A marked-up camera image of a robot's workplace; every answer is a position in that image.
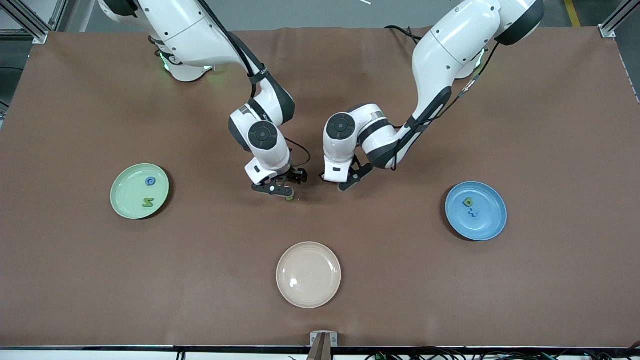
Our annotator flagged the beige plate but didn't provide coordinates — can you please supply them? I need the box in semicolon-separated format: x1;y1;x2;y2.
276;241;342;309

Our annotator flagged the green plate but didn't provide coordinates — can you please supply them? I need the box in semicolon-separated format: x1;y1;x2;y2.
110;163;170;220

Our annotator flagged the blue plate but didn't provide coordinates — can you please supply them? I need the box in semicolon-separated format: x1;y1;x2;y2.
445;181;508;242

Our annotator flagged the brown table cover sheet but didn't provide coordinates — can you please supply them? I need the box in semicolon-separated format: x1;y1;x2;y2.
0;26;640;348

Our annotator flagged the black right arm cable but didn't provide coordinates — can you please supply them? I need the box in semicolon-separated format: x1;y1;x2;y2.
197;0;312;169

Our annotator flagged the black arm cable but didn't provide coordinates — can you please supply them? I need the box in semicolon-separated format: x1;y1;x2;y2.
197;0;312;169
395;40;501;171

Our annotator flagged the black left base cable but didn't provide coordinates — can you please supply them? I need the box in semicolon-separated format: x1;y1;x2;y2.
384;24;426;43

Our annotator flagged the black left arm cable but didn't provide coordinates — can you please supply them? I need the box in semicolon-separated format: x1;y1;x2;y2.
395;40;501;171

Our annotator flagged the grey camera pole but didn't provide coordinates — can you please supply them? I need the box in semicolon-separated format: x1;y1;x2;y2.
306;334;332;360

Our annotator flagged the aluminium frame profile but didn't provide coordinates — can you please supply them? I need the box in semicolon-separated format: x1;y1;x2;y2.
598;0;640;39
0;0;68;45

